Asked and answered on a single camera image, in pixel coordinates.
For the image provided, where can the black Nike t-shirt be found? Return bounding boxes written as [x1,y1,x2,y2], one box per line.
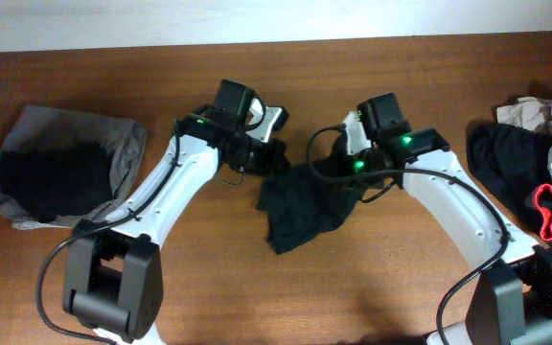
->
[256,164,365,255]

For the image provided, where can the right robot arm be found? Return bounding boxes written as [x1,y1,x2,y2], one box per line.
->
[337,93,552,345]

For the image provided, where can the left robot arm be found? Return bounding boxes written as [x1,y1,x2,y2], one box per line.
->
[62,80,289,344]

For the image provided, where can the black and red garment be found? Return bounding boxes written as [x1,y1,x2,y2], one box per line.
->
[467,123,552,245]

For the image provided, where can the white crumpled garment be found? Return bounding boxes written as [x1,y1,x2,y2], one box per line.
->
[496,96,552,133]

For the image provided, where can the black folded shirt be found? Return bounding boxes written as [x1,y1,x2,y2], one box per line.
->
[0,142,114,222]

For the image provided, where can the left black cable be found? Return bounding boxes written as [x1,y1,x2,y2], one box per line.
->
[35,90,267,345]

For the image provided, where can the black cable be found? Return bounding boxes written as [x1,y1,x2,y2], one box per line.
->
[305,123,512,345]
[35,90,267,345]

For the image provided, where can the right black cable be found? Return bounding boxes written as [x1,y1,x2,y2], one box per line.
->
[305,123,512,345]

